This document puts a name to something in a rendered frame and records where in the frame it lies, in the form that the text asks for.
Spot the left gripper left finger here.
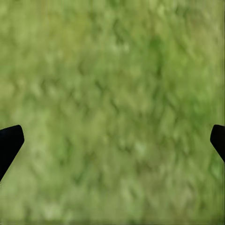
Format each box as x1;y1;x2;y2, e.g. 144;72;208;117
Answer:
0;125;24;181

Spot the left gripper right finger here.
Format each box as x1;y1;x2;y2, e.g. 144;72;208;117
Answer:
210;124;225;163

